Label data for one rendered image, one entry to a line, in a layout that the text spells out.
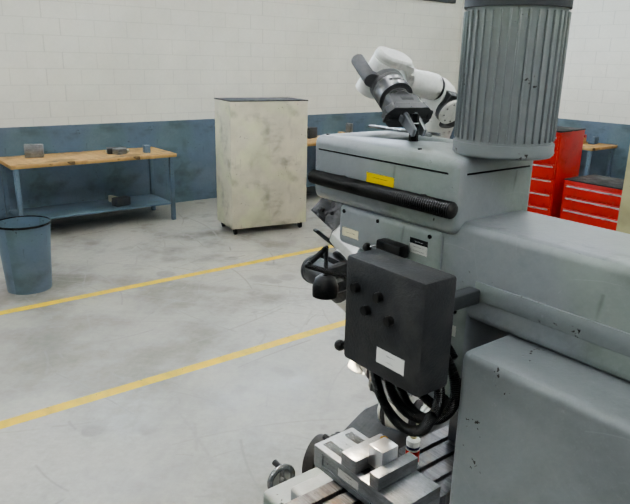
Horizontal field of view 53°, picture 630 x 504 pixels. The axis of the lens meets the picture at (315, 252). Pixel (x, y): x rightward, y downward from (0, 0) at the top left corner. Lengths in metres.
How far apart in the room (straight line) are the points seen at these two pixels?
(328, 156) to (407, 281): 0.58
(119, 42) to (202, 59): 1.23
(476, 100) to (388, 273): 0.39
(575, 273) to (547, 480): 0.35
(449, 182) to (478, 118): 0.13
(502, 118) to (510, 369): 0.47
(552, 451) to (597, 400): 0.12
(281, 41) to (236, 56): 0.85
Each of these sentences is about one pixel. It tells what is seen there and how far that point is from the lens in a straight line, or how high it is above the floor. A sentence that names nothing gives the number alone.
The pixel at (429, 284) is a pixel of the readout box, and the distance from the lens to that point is 1.04.
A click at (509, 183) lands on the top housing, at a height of 1.82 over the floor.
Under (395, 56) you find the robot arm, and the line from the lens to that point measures 1.68.
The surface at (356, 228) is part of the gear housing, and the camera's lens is 1.52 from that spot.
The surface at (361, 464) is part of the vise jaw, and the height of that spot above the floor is 1.03.
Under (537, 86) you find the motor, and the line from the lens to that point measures 1.28.
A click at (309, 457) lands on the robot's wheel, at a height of 0.56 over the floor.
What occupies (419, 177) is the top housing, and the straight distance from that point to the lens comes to 1.34.
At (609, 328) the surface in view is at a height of 1.65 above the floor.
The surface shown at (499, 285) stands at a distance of 1.28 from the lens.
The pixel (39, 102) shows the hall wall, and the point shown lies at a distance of 8.85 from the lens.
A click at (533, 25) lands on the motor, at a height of 2.13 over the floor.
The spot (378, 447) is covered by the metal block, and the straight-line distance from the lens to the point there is 1.78.
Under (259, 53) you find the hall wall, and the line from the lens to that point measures 10.17.
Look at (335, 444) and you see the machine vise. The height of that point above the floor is 1.00.
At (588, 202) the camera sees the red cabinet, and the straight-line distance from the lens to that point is 6.58.
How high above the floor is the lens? 2.07
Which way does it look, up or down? 17 degrees down
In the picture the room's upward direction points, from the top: 1 degrees clockwise
